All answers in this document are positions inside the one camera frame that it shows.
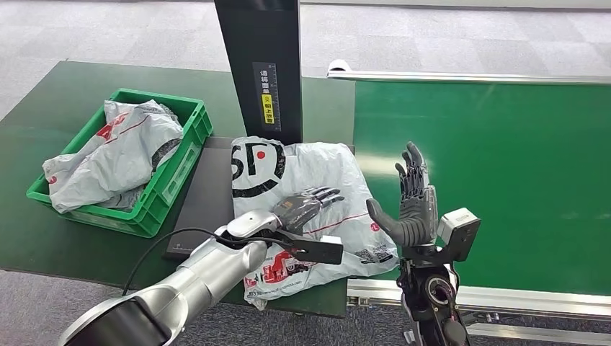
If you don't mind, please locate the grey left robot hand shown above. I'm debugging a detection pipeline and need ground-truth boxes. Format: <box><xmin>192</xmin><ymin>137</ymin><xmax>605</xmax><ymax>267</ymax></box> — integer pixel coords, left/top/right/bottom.
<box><xmin>272</xmin><ymin>186</ymin><xmax>346</xmax><ymax>236</ymax></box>

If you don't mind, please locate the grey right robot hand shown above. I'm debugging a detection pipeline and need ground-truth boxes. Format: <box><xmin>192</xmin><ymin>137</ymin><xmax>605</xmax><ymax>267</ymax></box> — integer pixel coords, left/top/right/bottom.
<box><xmin>366</xmin><ymin>141</ymin><xmax>440</xmax><ymax>249</ymax></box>

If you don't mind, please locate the grey plastic courier bag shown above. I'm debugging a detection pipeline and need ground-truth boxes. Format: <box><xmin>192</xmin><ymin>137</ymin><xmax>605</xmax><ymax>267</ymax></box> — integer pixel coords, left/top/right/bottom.
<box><xmin>42</xmin><ymin>99</ymin><xmax>185</xmax><ymax>215</ymax></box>
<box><xmin>230</xmin><ymin>136</ymin><xmax>400</xmax><ymax>312</ymax></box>
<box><xmin>97</xmin><ymin>183</ymin><xmax>150</xmax><ymax>214</ymax></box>

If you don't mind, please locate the green conveyor belt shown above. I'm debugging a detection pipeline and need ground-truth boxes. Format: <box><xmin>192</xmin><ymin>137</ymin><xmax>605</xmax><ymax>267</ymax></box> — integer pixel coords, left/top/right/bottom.
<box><xmin>353</xmin><ymin>80</ymin><xmax>611</xmax><ymax>297</ymax></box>

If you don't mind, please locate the black inbound machine column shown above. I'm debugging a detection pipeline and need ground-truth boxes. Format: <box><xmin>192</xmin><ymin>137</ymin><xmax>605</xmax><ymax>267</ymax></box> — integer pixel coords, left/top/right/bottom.
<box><xmin>213</xmin><ymin>0</ymin><xmax>305</xmax><ymax>146</ymax></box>

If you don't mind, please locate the yellow and black column label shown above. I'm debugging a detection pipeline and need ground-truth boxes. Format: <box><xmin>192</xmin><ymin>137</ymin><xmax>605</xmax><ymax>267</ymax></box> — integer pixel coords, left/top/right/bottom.
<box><xmin>251</xmin><ymin>61</ymin><xmax>282</xmax><ymax>133</ymax></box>

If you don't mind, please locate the green plastic crate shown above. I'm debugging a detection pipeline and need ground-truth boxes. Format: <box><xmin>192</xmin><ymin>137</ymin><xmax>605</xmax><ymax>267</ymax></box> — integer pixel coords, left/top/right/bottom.
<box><xmin>26</xmin><ymin>88</ymin><xmax>214</xmax><ymax>239</ymax></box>

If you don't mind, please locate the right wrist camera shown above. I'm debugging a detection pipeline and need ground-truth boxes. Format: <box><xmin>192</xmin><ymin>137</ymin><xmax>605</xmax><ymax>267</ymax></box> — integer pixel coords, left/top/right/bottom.
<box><xmin>436</xmin><ymin>207</ymin><xmax>482</xmax><ymax>264</ymax></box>

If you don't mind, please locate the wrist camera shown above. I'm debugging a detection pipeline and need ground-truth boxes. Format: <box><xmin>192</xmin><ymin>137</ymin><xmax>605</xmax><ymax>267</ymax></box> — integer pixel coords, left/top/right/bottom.
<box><xmin>436</xmin><ymin>207</ymin><xmax>482</xmax><ymax>264</ymax></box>
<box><xmin>274</xmin><ymin>228</ymin><xmax>345</xmax><ymax>267</ymax></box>

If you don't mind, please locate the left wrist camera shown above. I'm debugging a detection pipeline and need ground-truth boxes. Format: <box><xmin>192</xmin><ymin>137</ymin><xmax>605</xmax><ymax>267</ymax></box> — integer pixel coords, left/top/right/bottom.
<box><xmin>274</xmin><ymin>228</ymin><xmax>345</xmax><ymax>267</ymax></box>

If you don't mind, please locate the black inbound machine base plate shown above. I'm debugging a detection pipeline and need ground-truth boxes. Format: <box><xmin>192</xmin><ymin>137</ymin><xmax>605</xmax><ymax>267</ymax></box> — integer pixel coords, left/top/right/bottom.
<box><xmin>164</xmin><ymin>136</ymin><xmax>356</xmax><ymax>261</ymax></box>

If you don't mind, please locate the aluminium conveyor side rail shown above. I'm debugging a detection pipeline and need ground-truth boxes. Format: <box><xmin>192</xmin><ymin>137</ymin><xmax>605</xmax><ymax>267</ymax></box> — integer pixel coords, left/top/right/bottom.
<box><xmin>346</xmin><ymin>278</ymin><xmax>611</xmax><ymax>345</ymax></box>

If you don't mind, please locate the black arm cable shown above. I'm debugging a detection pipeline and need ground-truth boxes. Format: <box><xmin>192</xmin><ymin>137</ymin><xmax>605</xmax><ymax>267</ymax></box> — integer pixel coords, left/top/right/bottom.
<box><xmin>121</xmin><ymin>226</ymin><xmax>295</xmax><ymax>297</ymax></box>

